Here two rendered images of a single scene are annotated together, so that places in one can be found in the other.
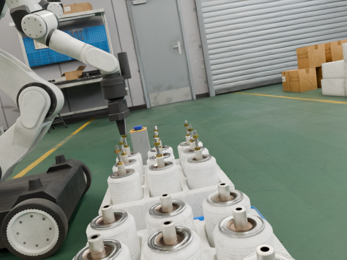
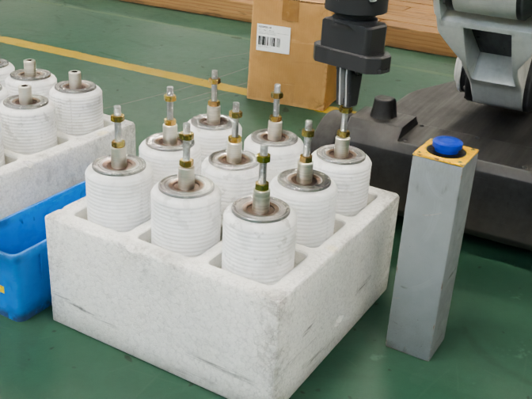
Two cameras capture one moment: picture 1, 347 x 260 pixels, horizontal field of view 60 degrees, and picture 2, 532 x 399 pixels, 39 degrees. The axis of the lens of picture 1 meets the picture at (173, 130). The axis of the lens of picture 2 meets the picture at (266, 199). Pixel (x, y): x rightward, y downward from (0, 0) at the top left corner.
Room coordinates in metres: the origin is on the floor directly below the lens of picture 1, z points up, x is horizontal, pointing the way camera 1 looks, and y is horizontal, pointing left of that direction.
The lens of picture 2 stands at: (1.59, -0.78, 0.67)
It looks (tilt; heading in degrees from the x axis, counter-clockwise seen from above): 25 degrees down; 122
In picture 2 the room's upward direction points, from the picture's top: 3 degrees clockwise
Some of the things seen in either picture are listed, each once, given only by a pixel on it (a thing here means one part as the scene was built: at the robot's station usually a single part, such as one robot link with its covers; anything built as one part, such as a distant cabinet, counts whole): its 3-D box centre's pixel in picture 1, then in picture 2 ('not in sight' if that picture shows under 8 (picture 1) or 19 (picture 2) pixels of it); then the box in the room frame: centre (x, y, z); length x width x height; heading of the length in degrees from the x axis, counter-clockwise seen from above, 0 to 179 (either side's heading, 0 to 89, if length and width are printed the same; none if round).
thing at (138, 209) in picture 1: (168, 200); (230, 255); (1.00, 0.06, 0.09); 0.39 x 0.39 x 0.18; 3
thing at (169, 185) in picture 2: (193, 150); (186, 186); (1.00, -0.06, 0.25); 0.08 x 0.08 x 0.01
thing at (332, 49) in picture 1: (333, 52); not in sight; (4.35, -2.44, 0.45); 0.30 x 0.24 x 0.30; 2
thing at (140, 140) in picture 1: (144, 164); (429, 253); (1.28, 0.15, 0.16); 0.07 x 0.07 x 0.31; 3
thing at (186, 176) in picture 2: (193, 146); (186, 177); (1.00, -0.06, 0.26); 0.02 x 0.02 x 0.03
